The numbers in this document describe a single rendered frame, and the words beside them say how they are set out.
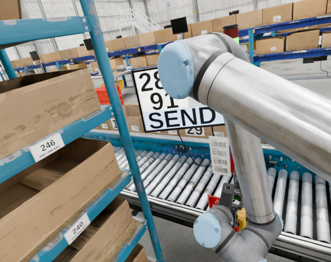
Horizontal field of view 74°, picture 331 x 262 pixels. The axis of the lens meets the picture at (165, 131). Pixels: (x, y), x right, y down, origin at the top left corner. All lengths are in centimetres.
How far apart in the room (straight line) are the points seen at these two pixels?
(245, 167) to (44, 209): 51
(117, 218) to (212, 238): 29
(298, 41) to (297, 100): 534
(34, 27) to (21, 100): 13
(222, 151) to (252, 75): 61
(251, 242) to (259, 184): 17
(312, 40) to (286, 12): 82
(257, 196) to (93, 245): 48
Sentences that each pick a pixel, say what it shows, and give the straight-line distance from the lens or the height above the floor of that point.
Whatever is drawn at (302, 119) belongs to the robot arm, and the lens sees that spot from 38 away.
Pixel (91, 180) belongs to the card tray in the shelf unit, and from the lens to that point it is 59.
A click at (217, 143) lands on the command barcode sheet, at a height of 121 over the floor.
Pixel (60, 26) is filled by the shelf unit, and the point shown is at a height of 173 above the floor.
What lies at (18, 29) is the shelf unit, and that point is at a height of 173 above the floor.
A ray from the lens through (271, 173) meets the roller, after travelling 158.
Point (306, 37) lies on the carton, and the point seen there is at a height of 104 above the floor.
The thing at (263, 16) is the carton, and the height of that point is 157.
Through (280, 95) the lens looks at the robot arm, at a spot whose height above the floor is 156.
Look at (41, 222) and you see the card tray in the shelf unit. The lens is 55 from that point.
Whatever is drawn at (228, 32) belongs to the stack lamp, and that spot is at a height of 164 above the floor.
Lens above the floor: 168
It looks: 24 degrees down
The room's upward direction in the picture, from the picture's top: 11 degrees counter-clockwise
